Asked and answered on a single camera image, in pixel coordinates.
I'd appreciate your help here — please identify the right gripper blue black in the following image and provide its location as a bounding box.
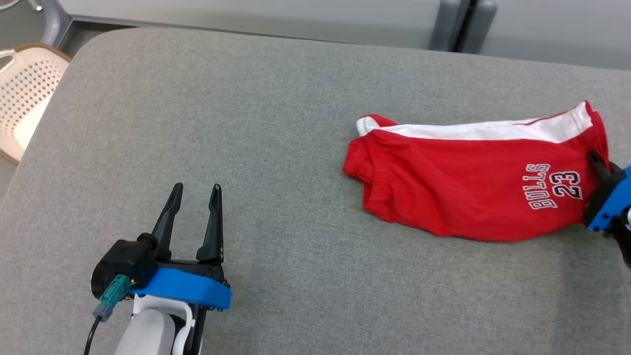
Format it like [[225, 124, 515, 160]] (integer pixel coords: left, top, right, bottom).
[[583, 150, 631, 232]]

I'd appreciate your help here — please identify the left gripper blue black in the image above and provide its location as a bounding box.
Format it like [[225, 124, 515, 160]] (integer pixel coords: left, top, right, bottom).
[[131, 183, 232, 311]]

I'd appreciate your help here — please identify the red shorts number 23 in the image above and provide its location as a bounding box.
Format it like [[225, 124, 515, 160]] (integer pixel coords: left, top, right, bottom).
[[343, 101, 609, 242]]

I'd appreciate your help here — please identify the cream perforated chair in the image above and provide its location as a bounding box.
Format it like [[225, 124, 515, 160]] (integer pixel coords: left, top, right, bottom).
[[0, 43, 72, 166]]

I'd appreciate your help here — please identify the grey metal tube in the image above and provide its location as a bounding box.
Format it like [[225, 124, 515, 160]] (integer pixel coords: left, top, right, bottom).
[[27, 0, 74, 47]]

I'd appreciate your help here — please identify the black cable teal connector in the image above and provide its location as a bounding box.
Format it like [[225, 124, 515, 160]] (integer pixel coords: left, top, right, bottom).
[[83, 275, 133, 355]]

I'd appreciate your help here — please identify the grey partition post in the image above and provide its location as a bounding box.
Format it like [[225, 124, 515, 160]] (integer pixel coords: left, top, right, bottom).
[[429, 0, 498, 54]]

